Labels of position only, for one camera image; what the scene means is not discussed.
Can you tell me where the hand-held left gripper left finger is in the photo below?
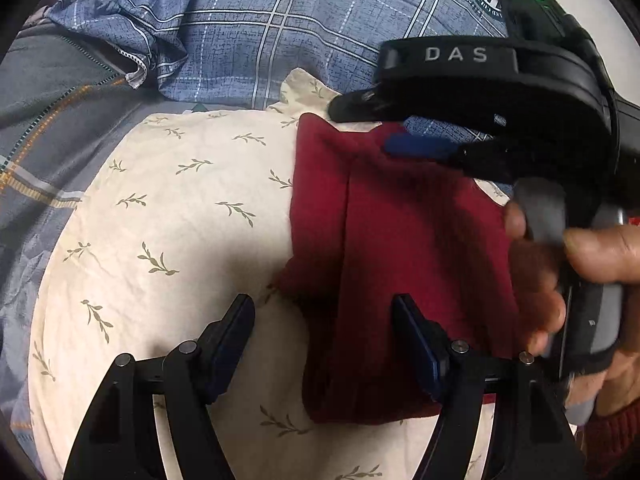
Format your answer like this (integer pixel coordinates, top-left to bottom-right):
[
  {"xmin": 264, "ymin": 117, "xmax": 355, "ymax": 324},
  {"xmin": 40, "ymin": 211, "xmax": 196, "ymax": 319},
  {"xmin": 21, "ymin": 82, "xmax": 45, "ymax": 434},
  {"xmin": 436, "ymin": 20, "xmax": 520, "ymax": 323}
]
[{"xmin": 62, "ymin": 294, "xmax": 256, "ymax": 480}]

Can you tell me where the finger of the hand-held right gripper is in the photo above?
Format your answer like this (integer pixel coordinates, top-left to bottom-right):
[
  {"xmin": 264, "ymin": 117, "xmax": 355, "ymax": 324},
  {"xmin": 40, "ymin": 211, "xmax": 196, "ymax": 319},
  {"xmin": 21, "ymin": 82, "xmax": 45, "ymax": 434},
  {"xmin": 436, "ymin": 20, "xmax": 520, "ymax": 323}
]
[
  {"xmin": 382, "ymin": 131, "xmax": 517, "ymax": 182},
  {"xmin": 327, "ymin": 87, "xmax": 403, "ymax": 124}
]

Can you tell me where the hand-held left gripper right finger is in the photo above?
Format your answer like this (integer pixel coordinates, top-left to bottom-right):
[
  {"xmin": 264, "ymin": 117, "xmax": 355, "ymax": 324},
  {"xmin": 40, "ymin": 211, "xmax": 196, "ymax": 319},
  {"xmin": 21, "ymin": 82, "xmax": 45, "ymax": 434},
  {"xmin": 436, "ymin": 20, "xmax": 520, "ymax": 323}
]
[{"xmin": 391, "ymin": 294, "xmax": 588, "ymax": 480}]

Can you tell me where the dark red sweater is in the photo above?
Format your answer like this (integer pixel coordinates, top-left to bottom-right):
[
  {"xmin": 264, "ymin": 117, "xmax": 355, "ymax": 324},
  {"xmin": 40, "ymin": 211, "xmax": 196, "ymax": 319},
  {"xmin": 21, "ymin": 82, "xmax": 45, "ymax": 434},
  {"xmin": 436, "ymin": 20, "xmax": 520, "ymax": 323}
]
[{"xmin": 272, "ymin": 112, "xmax": 531, "ymax": 426}]

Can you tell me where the person's right forearm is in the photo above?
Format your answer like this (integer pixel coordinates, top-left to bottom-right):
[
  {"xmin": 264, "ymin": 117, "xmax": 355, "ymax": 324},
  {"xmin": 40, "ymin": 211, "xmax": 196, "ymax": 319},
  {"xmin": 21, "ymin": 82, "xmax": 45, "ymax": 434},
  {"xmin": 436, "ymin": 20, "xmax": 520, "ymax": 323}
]
[{"xmin": 582, "ymin": 399, "xmax": 640, "ymax": 480}]

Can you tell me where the person's right hand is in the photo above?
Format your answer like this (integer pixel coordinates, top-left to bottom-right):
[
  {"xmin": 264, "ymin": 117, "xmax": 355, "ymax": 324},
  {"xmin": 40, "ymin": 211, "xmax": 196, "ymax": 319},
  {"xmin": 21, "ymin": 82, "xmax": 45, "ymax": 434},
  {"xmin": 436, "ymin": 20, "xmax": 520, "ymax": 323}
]
[{"xmin": 504, "ymin": 199, "xmax": 640, "ymax": 418}]

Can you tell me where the cream leaf-print pillow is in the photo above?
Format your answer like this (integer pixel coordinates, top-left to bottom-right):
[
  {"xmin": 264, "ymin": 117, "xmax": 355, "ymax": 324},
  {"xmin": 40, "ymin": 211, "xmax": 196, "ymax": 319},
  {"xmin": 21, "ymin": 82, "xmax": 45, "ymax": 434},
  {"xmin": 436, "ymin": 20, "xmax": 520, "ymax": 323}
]
[{"xmin": 27, "ymin": 67, "xmax": 591, "ymax": 480}]

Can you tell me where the blue plaid quilt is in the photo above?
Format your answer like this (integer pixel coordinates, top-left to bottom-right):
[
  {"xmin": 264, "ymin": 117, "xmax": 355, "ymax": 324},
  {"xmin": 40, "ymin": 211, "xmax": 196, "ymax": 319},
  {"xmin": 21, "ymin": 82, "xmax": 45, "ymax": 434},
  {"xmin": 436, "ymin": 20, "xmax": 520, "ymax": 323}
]
[{"xmin": 40, "ymin": 0, "xmax": 551, "ymax": 147}]

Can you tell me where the grey striped bedsheet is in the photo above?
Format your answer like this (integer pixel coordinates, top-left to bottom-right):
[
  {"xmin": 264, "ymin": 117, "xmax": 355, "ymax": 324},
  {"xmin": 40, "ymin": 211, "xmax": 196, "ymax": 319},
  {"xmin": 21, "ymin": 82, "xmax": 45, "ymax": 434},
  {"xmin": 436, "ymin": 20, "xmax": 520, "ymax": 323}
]
[{"xmin": 0, "ymin": 25, "xmax": 162, "ymax": 461}]

